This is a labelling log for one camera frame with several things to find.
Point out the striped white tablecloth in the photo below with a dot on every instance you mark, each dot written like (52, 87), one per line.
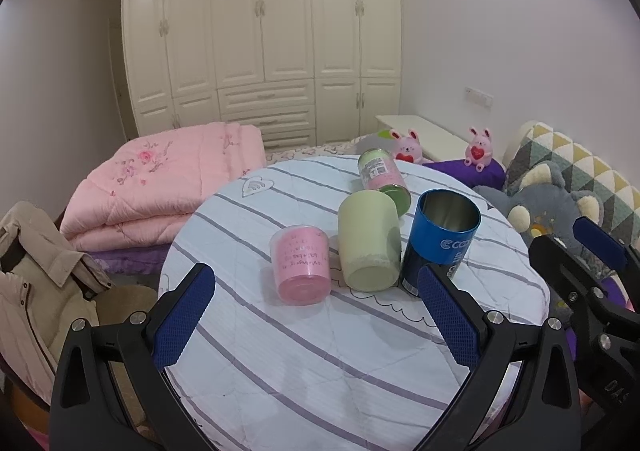
(300, 356)

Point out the purple cushion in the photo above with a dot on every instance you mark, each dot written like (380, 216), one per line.
(470, 173)

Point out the blue metal can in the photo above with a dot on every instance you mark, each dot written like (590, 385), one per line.
(440, 238)

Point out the triangle pattern pillow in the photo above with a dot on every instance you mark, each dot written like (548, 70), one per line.
(585, 166)

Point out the green and pink can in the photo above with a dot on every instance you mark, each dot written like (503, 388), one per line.
(382, 173)

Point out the white bedside bench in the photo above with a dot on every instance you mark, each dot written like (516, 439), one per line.
(430, 131)

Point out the cream wardrobe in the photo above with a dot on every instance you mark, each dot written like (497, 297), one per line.
(260, 31)

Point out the grey bear plush toy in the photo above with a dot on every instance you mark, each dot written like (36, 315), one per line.
(545, 201)

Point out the light green cup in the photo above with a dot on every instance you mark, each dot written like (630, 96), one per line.
(367, 243)

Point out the folded pink quilt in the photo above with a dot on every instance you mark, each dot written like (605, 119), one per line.
(150, 181)

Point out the purple bedsheet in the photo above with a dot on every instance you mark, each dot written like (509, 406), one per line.
(130, 263)

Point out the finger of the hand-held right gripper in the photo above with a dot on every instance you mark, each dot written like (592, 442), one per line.
(600, 242)
(570, 276)

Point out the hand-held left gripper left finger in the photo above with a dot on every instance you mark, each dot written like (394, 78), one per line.
(182, 318)

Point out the beige jacket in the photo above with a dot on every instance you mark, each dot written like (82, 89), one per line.
(35, 291)

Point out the white wall switch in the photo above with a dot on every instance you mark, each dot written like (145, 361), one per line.
(478, 97)

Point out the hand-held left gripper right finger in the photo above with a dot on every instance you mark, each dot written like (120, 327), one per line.
(450, 323)

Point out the pink translucent cup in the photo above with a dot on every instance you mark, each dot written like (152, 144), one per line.
(300, 266)

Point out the pink bunny plush toy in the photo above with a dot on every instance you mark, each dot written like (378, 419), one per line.
(407, 148)
(478, 148)

